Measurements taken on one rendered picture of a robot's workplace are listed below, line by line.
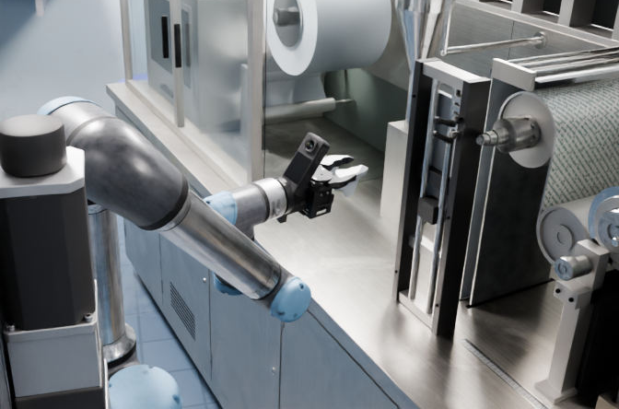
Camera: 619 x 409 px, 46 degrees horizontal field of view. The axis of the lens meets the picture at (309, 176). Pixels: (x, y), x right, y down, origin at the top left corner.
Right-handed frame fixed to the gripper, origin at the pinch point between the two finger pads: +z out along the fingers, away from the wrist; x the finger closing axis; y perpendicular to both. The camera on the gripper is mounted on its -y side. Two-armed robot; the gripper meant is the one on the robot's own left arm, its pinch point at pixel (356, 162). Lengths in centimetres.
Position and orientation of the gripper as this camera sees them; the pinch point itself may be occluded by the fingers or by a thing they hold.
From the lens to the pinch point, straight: 147.2
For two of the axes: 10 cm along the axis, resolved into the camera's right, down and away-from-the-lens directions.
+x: 6.4, 4.6, -6.2
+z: 7.6, -2.4, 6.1
